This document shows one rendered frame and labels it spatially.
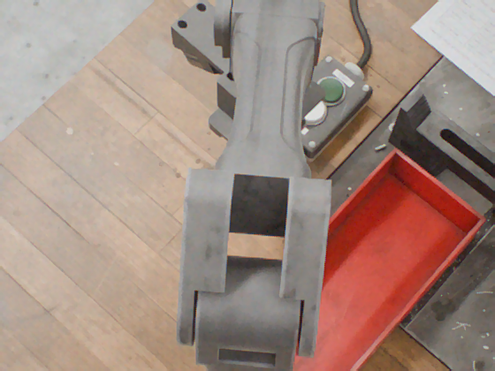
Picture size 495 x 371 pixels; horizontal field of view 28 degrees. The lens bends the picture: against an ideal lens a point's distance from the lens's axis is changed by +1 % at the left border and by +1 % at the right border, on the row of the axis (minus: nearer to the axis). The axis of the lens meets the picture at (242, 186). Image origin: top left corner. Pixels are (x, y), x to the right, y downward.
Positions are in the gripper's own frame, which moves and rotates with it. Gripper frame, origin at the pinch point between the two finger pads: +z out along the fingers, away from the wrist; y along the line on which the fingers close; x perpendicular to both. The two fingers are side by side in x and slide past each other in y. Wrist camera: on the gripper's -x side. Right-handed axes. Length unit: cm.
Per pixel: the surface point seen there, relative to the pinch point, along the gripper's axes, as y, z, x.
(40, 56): -15, 98, -76
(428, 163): -12.4, 5.5, 13.0
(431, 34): -26.0, 7.2, 2.7
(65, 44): -21, 97, -74
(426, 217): -8.1, 7.0, 16.7
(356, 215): -3.2, 7.1, 11.0
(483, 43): -29.3, 7.3, 7.7
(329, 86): -11.3, 3.7, -0.6
